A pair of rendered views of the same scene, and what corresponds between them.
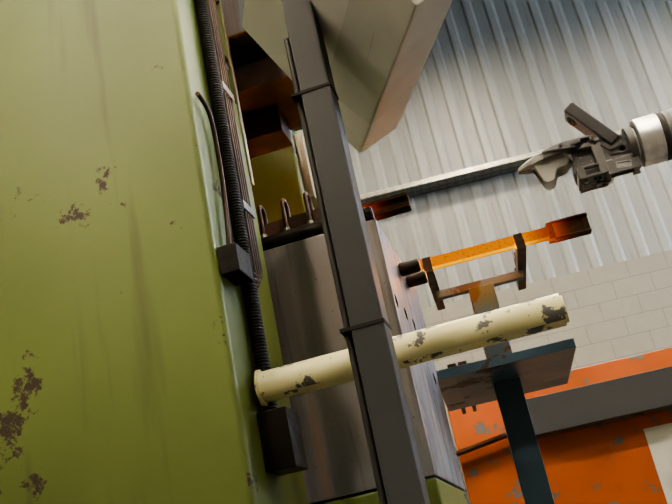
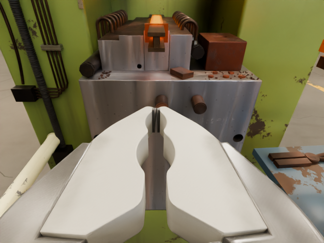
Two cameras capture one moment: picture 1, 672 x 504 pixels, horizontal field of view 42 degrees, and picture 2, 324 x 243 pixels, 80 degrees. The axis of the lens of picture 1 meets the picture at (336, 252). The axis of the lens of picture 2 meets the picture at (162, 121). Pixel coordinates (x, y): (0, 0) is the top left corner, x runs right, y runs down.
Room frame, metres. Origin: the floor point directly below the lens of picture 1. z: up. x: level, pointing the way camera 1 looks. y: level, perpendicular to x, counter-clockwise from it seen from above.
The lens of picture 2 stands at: (1.48, -0.48, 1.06)
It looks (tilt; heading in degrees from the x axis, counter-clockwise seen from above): 33 degrees down; 77
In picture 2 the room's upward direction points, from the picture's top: 1 degrees clockwise
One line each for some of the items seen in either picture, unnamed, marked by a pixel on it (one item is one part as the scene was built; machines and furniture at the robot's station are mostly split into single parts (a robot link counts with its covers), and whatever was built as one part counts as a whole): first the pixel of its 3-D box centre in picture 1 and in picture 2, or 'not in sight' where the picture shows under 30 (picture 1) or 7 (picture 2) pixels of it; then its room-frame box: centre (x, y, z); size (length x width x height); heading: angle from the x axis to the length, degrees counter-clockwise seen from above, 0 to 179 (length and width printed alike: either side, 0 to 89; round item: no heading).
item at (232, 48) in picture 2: not in sight; (218, 50); (1.73, -0.02, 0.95); 0.12 x 0.09 x 0.07; 79
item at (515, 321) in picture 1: (408, 349); (19, 188); (1.18, -0.07, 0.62); 0.44 x 0.05 x 0.05; 79
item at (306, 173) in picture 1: (309, 172); not in sight; (1.87, 0.02, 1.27); 0.09 x 0.02 x 0.17; 169
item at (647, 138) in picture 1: (646, 142); not in sight; (1.46, -0.60, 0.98); 0.10 x 0.05 x 0.09; 169
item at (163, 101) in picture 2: (409, 267); (161, 104); (1.56, -0.13, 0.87); 0.04 x 0.03 x 0.03; 79
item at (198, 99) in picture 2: (416, 278); (198, 104); (1.63, -0.15, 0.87); 0.04 x 0.03 x 0.03; 79
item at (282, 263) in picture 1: (280, 398); (164, 109); (1.63, 0.16, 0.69); 0.56 x 0.38 x 0.45; 79
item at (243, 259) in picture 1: (235, 264); (25, 93); (1.19, 0.15, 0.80); 0.06 x 0.03 x 0.04; 169
